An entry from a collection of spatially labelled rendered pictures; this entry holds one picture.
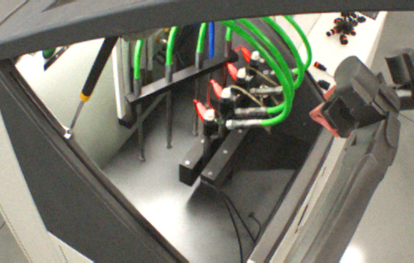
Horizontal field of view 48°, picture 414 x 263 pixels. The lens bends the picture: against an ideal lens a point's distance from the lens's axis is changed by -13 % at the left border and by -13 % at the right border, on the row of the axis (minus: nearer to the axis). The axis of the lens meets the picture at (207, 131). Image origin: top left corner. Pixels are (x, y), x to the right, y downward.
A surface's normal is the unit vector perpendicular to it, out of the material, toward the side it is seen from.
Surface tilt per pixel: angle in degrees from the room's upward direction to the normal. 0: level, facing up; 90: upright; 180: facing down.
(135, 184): 0
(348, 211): 35
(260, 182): 0
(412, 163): 0
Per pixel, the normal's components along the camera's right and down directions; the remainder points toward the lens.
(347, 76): -0.75, -0.54
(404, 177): 0.05, -0.64
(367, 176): 0.47, -0.20
